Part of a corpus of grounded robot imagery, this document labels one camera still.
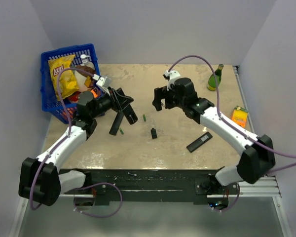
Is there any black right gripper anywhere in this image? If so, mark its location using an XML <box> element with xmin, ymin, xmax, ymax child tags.
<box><xmin>153</xmin><ymin>85</ymin><xmax>186</xmax><ymax>112</ymax></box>

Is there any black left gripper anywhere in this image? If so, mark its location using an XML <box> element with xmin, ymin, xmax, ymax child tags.
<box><xmin>90</xmin><ymin>86</ymin><xmax>133</xmax><ymax>119</ymax></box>

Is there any black battery cover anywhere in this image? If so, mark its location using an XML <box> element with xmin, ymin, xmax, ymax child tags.
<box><xmin>150</xmin><ymin>128</ymin><xmax>157</xmax><ymax>139</ymax></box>

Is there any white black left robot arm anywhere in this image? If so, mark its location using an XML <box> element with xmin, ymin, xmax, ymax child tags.
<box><xmin>18</xmin><ymin>88</ymin><xmax>138</xmax><ymax>206</ymax></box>

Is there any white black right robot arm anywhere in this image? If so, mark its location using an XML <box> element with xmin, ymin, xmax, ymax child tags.
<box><xmin>152</xmin><ymin>78</ymin><xmax>275</xmax><ymax>194</ymax></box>

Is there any orange carton in basket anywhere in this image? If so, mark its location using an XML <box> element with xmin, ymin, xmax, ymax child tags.
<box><xmin>90</xmin><ymin>88</ymin><xmax>101</xmax><ymax>98</ymax></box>

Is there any brown and white pouch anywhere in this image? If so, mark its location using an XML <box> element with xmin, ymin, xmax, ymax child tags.
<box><xmin>74</xmin><ymin>65</ymin><xmax>97</xmax><ymax>92</ymax></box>

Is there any green glass bottle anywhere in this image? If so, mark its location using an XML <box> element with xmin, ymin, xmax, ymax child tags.
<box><xmin>207</xmin><ymin>64</ymin><xmax>224</xmax><ymax>91</ymax></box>

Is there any white pump soap bottle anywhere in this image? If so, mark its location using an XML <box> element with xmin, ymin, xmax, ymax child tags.
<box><xmin>80</xmin><ymin>54</ymin><xmax>95</xmax><ymax>70</ymax></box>

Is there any yellow Lays chips bag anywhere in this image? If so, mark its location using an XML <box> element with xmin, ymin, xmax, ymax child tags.
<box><xmin>48</xmin><ymin>54</ymin><xmax>79</xmax><ymax>101</ymax></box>

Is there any blue plastic basket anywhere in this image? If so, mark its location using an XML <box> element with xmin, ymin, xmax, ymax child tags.
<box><xmin>40</xmin><ymin>43</ymin><xmax>100</xmax><ymax>124</ymax></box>

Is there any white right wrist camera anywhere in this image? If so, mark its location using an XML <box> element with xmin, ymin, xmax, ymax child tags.
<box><xmin>163</xmin><ymin>70</ymin><xmax>181</xmax><ymax>91</ymax></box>

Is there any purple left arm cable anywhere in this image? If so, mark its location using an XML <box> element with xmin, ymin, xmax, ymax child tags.
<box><xmin>29</xmin><ymin>68</ymin><xmax>97</xmax><ymax>211</ymax></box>

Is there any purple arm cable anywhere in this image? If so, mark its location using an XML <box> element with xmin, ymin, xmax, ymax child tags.
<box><xmin>167</xmin><ymin>55</ymin><xmax>296</xmax><ymax>173</ymax></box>
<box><xmin>29</xmin><ymin>68</ymin><xmax>97</xmax><ymax>211</ymax></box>

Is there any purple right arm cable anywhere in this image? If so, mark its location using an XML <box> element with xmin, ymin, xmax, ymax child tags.
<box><xmin>167</xmin><ymin>55</ymin><xmax>296</xmax><ymax>173</ymax></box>

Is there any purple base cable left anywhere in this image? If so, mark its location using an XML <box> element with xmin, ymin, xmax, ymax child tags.
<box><xmin>73</xmin><ymin>182</ymin><xmax>124</xmax><ymax>219</ymax></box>

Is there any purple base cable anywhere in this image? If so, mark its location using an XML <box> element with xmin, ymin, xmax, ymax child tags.
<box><xmin>73</xmin><ymin>182</ymin><xmax>124</xmax><ymax>219</ymax></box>
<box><xmin>211</xmin><ymin>184</ymin><xmax>240</xmax><ymax>213</ymax></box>

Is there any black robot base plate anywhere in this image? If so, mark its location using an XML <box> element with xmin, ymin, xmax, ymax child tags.
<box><xmin>67</xmin><ymin>169</ymin><xmax>237</xmax><ymax>206</ymax></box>

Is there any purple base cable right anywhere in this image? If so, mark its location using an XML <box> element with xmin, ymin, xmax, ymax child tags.
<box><xmin>211</xmin><ymin>184</ymin><xmax>240</xmax><ymax>213</ymax></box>

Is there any aluminium frame rail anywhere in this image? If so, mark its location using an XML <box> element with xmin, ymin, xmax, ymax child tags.
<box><xmin>239</xmin><ymin>177</ymin><xmax>281</xmax><ymax>198</ymax></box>

